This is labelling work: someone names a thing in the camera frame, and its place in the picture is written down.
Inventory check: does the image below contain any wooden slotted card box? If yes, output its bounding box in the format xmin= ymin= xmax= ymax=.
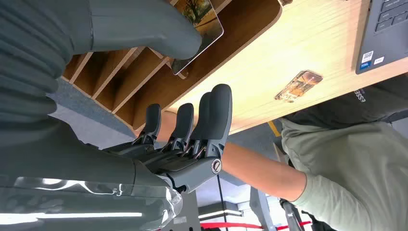
xmin=62 ymin=0 xmax=283 ymax=132

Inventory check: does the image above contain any person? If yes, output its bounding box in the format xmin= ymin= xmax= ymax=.
xmin=156 ymin=73 xmax=408 ymax=231

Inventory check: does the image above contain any red barrier tape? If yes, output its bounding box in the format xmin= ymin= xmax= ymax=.
xmin=200 ymin=220 xmax=312 ymax=231

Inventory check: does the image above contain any grey laptop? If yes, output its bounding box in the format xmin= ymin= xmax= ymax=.
xmin=355 ymin=0 xmax=408 ymax=75

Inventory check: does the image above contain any black stanchion post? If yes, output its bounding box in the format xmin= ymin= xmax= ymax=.
xmin=216 ymin=174 xmax=230 ymax=231

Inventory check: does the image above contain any grey slanted post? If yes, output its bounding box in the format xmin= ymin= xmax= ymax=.
xmin=249 ymin=187 xmax=277 ymax=231

